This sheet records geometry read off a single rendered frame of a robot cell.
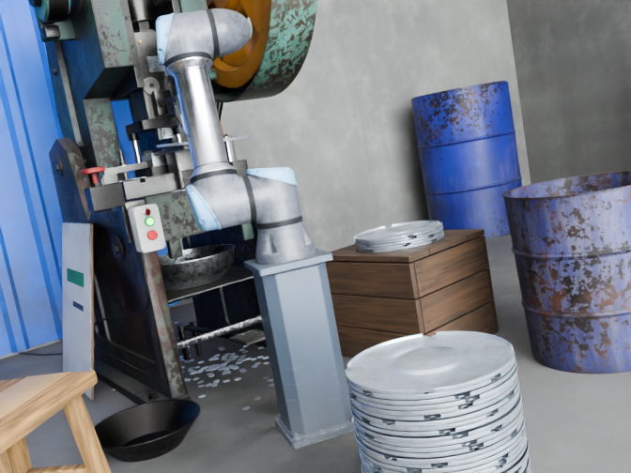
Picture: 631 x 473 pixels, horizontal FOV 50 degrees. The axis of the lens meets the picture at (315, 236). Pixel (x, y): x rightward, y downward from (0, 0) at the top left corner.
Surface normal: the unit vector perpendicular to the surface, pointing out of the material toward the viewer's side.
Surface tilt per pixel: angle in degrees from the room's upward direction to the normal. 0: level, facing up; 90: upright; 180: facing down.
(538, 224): 92
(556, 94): 90
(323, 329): 90
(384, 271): 90
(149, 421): 49
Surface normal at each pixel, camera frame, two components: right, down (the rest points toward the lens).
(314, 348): 0.29, 0.07
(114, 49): 0.56, 0.01
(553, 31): -0.81, 0.22
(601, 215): -0.13, 0.19
